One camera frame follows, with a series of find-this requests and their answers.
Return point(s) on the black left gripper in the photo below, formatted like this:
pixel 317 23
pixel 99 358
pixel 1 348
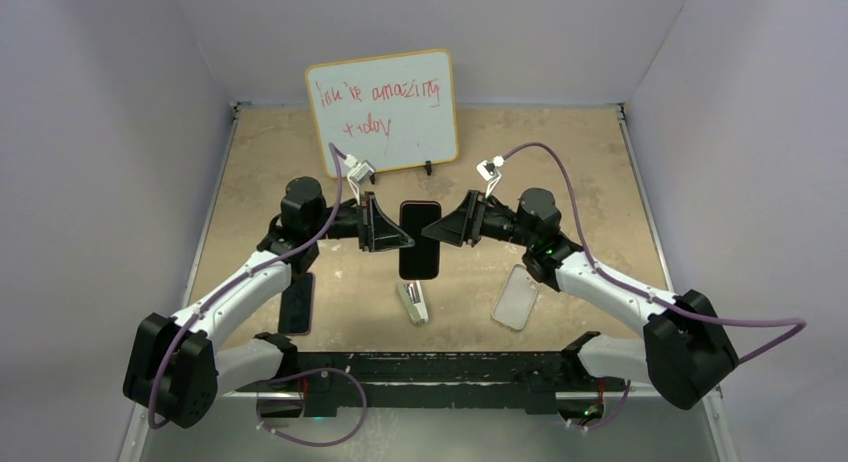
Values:
pixel 375 231

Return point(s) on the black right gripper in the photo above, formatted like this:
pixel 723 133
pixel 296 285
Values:
pixel 464 224

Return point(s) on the pink smartphone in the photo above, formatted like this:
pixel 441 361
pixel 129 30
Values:
pixel 420 254

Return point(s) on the black phone case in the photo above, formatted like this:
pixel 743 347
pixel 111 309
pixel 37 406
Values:
pixel 438 210

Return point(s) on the clear beige phone case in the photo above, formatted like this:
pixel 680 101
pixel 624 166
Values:
pixel 516 299

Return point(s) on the dark smartphone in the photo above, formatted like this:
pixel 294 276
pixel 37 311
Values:
pixel 296 304

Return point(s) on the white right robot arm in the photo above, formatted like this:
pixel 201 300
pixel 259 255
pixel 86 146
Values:
pixel 680 351

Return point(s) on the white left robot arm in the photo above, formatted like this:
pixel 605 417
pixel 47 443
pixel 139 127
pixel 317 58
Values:
pixel 178 367

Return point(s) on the silver stapler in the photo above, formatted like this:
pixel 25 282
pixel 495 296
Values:
pixel 412 297

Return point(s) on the whiteboard with red writing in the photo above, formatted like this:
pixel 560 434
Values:
pixel 395 111

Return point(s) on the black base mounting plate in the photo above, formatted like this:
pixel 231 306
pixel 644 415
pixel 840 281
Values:
pixel 527 381

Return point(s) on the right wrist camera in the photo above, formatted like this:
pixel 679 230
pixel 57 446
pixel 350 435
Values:
pixel 490 172

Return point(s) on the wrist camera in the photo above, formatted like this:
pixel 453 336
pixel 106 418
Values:
pixel 358 172
pixel 490 172

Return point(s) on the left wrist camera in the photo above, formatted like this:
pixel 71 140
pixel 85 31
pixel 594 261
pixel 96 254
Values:
pixel 358 172

